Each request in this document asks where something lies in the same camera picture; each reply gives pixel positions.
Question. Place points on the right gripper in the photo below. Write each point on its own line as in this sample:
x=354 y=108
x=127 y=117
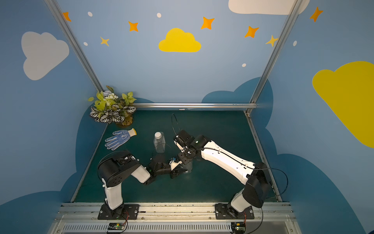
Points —
x=182 y=157

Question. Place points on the artificial potted plant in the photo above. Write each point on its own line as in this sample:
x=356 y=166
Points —
x=110 y=108

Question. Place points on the aluminium frame post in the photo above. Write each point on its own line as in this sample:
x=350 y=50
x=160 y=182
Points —
x=71 y=38
x=287 y=27

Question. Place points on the white bottle cap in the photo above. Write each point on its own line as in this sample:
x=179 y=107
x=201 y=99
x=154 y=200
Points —
x=158 y=135

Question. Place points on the aluminium back frame bar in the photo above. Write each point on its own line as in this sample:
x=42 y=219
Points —
x=196 y=106

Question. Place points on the aluminium front rail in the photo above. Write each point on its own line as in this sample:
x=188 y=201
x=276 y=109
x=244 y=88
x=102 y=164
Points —
x=175 y=218

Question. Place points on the square clear plastic bottle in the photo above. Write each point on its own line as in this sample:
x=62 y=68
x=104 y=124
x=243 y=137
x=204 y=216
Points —
x=159 y=144

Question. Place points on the blue dotted work glove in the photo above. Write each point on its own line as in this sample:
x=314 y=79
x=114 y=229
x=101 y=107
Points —
x=119 y=138

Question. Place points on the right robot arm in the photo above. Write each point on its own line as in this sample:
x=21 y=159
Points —
x=255 y=177

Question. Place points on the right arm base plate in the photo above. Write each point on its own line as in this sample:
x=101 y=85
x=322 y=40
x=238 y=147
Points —
x=224 y=211

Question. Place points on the right aluminium frame post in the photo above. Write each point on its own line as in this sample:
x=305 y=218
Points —
x=287 y=27

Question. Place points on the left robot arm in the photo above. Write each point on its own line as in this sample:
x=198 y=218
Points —
x=118 y=166

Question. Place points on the right controller board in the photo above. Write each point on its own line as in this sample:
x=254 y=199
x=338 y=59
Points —
x=238 y=228

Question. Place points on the round clear plastic bottle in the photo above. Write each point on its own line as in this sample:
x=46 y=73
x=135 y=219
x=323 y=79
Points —
x=188 y=167

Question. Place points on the left aluminium frame post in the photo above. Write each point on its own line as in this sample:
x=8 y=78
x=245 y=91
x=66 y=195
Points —
x=71 y=38

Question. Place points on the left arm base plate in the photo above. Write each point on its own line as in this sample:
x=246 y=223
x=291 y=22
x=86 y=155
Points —
x=123 y=212

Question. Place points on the controller board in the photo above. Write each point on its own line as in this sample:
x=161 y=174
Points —
x=238 y=228
x=116 y=227

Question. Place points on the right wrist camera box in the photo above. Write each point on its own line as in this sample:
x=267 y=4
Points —
x=180 y=144

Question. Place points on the left controller board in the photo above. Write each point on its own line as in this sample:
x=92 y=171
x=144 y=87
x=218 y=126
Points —
x=116 y=227

